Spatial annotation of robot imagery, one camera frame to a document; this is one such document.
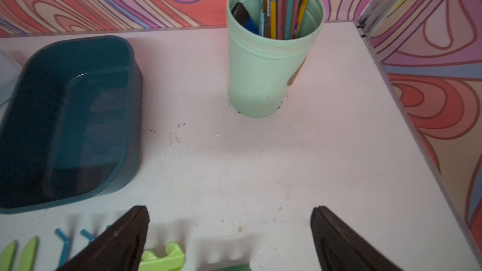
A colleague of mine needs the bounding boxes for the teal storage box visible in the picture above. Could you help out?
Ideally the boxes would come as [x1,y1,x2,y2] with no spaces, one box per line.
[1,36,143,214]

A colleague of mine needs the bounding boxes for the blue tool yellow handle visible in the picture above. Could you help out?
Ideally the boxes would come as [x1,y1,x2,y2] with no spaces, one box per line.
[53,224,111,268]

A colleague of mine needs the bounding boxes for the light green rake wooden handle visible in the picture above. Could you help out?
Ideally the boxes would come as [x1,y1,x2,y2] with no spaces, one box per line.
[138,242,185,271]

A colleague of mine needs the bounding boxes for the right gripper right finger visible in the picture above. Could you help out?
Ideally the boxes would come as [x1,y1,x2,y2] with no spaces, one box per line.
[310,206,401,271]

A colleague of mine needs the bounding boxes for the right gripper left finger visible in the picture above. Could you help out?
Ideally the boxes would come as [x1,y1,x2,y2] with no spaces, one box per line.
[58,206,149,271]

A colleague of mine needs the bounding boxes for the green pencil cup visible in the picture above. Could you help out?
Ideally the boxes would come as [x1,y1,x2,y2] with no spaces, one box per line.
[226,0,325,118]

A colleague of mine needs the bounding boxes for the pencils in cup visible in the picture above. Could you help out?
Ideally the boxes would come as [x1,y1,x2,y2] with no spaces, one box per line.
[259,0,308,40]

